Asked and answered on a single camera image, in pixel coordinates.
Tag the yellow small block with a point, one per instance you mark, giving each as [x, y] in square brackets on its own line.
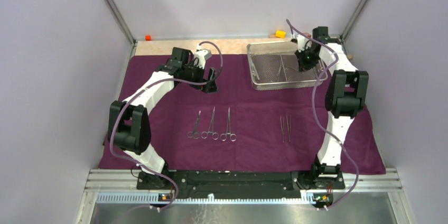
[280, 34]

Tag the steel needle holder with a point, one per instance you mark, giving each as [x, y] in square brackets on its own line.
[289, 126]

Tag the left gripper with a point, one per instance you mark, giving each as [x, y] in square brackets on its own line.
[210, 86]

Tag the steel forceps clamp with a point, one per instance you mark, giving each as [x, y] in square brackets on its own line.
[211, 131]

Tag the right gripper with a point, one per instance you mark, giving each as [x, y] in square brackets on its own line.
[303, 66]

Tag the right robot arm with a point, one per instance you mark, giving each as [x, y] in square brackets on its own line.
[344, 99]

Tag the steel curved tweezers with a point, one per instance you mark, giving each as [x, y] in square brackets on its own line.
[282, 122]

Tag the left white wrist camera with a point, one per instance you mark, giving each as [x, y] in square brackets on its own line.
[200, 57]

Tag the steel hemostat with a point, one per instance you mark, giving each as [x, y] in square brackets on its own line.
[228, 134]

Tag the metal mesh instrument tray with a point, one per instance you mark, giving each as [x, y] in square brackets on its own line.
[277, 66]

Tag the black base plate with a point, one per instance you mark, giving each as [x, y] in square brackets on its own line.
[238, 185]

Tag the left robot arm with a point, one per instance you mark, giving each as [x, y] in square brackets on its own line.
[129, 131]

